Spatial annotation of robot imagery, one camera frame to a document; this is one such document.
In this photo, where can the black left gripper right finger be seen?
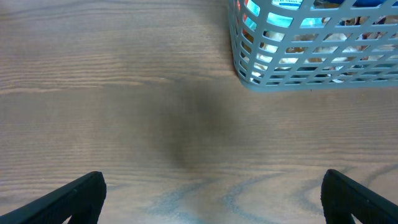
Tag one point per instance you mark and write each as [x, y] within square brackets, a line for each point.
[343, 200]

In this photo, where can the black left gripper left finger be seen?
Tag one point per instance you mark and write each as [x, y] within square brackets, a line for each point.
[79, 201]

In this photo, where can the beige snack pouch dark window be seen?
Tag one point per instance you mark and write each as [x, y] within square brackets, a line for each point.
[334, 59]

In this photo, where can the teal wet wipes pack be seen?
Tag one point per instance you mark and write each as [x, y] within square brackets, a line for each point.
[277, 19]

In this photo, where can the orange pasta packet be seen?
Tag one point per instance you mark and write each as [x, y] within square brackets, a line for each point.
[239, 5]

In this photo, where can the blue Kleenex tissue multipack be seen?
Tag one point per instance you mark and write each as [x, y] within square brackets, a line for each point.
[361, 3]

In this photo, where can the grey plastic lattice basket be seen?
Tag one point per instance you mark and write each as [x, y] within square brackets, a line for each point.
[336, 18]

